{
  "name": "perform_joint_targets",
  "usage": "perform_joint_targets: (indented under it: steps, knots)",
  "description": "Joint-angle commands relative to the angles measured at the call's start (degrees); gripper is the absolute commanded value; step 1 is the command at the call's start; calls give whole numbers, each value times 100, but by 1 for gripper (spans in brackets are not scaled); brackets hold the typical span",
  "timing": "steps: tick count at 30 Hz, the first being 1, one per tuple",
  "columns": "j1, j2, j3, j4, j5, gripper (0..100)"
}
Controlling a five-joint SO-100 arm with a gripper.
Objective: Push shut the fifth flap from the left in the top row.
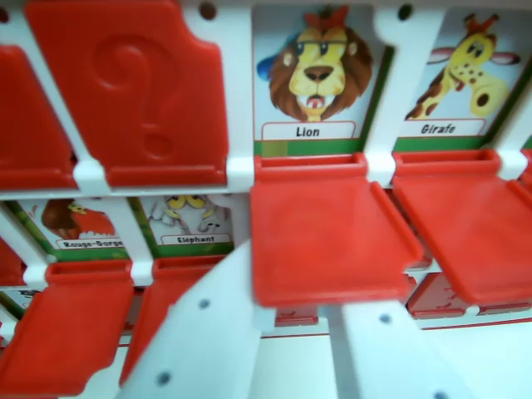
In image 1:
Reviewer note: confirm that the elephant picture card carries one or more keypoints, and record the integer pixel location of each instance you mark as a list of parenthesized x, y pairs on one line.
[(187, 220)]

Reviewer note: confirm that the red flap of elephant window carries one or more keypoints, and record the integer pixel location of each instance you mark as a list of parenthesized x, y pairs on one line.
[(166, 282)]

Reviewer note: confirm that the giraffe picture card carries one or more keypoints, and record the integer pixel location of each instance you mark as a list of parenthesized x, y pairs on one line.
[(465, 75)]

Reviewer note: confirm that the red flap of robin window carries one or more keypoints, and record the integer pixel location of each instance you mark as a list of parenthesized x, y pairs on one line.
[(70, 328)]

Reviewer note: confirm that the red flap of giraffe window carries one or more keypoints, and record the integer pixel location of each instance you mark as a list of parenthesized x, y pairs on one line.
[(478, 232)]

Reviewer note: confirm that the red flap of lion window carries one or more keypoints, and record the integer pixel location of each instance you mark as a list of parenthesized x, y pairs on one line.
[(324, 232)]

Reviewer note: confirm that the red and white game board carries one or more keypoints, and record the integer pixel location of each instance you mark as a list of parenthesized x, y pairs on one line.
[(241, 170)]

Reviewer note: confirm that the robin picture card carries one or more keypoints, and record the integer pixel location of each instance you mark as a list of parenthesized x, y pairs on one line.
[(79, 224)]

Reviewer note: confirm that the lion picture card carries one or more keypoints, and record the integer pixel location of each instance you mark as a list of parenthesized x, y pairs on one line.
[(316, 79)]

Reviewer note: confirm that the red flap with question mark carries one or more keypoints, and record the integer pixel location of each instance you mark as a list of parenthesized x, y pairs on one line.
[(137, 95)]

